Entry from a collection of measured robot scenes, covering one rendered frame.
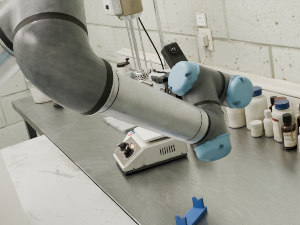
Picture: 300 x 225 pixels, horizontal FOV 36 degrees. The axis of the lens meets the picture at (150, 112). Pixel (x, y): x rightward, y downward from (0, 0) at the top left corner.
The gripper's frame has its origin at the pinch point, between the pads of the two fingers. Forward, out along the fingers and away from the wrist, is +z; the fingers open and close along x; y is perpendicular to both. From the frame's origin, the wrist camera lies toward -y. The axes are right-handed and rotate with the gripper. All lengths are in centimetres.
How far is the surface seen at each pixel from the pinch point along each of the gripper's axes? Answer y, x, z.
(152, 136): 17.3, -5.4, -1.0
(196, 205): 25.0, -15.3, -30.4
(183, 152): 24.5, 1.8, -4.9
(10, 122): 64, 20, 244
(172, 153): 23.7, -1.5, -3.9
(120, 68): 19, 48, 104
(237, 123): 24.6, 25.9, -3.2
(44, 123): 25, -10, 74
